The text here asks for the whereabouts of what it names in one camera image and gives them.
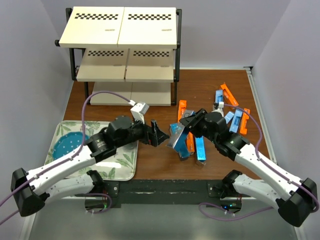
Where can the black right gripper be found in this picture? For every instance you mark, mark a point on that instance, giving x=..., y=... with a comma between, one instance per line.
x=193, y=121

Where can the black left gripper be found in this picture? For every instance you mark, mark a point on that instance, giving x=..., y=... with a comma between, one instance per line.
x=157, y=136

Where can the silver blue toothpaste box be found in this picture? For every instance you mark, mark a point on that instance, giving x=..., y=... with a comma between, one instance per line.
x=177, y=139
x=183, y=152

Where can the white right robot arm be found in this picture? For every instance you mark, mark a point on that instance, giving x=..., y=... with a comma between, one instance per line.
x=293, y=198

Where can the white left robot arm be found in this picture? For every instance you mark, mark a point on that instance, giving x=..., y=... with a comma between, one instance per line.
x=33, y=189

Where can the metallic blue toothpaste box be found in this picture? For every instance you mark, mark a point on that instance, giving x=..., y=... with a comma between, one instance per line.
x=200, y=151

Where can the light blue toothpaste box tilted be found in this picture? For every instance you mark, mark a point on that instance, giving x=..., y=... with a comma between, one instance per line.
x=229, y=116

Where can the blue toothpaste box right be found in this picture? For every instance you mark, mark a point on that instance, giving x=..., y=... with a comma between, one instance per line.
x=235, y=122

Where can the orange toothpaste box centre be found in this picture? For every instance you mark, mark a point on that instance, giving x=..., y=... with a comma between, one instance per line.
x=190, y=143

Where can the orange toothpaste box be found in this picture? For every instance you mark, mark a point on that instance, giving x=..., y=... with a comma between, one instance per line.
x=228, y=96
x=181, y=109
x=190, y=143
x=244, y=119

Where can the blue toothpaste box upper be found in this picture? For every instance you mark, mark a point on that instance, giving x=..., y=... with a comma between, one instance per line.
x=219, y=98

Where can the orange toothpaste box upper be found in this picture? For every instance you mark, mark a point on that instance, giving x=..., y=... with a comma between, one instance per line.
x=228, y=96

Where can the orange toothpaste box right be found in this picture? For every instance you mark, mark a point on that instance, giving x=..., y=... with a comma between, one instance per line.
x=244, y=119

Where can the orange toothpaste box left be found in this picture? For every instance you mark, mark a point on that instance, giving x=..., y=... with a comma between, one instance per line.
x=181, y=109

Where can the leaf-patterned white tray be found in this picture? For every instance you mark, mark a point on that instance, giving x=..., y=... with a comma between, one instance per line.
x=119, y=167

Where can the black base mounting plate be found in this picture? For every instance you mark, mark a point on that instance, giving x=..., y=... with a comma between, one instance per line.
x=167, y=192

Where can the teal dotted plate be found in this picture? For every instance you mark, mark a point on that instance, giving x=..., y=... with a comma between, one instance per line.
x=66, y=144

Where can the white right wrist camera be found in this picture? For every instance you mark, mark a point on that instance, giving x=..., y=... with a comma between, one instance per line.
x=219, y=107

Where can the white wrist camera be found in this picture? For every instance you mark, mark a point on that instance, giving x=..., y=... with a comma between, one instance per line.
x=138, y=110
x=219, y=107

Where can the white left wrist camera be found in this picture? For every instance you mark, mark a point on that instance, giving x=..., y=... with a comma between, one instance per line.
x=138, y=110

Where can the black frame three-tier shelf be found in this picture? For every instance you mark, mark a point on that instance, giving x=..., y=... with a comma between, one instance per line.
x=133, y=51

